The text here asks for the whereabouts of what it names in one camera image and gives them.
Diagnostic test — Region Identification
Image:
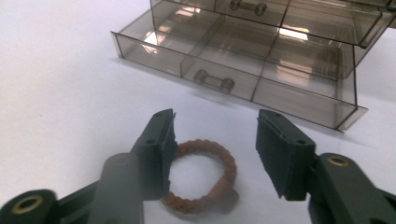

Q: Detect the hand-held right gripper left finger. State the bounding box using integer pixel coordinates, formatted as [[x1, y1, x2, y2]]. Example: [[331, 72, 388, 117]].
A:
[[90, 108, 179, 224]]

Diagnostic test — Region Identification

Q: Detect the brown braided bracelet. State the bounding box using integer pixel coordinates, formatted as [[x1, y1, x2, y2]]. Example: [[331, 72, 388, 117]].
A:
[[162, 138, 240, 216]]

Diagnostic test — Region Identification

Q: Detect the smoky transparent drawer box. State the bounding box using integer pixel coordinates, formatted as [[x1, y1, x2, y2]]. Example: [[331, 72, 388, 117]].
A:
[[148, 0, 396, 50]]

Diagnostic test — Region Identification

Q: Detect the clear acrylic drawer organizer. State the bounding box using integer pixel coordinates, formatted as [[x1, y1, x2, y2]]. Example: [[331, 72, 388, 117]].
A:
[[110, 13, 370, 133]]

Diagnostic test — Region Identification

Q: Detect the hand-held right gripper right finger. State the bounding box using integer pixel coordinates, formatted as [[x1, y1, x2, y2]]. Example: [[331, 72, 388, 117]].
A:
[[255, 108, 396, 224]]

